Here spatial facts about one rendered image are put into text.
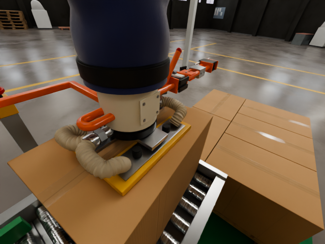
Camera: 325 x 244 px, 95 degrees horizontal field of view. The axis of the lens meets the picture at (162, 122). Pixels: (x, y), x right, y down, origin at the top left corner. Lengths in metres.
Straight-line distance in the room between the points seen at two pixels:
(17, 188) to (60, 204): 1.48
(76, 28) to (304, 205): 1.18
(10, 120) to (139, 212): 0.69
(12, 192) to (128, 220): 1.59
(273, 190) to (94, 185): 0.94
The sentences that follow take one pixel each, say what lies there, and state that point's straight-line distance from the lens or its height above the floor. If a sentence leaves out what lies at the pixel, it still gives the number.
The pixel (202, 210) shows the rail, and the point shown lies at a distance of 0.80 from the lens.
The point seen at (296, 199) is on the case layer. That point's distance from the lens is 1.14.
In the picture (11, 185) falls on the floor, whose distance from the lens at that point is 1.96.
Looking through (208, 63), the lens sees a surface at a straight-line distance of 0.90.
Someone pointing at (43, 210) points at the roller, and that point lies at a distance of 0.96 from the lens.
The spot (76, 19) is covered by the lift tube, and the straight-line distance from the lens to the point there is 0.37.
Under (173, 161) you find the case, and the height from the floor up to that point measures 0.95.
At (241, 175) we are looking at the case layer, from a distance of 1.06.
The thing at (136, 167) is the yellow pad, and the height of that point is 0.97.
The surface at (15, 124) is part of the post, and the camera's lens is 0.90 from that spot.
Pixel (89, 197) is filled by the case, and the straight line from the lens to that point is 0.43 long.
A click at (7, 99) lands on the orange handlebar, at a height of 1.09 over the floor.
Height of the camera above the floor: 1.31
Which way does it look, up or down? 36 degrees down
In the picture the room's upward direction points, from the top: 4 degrees clockwise
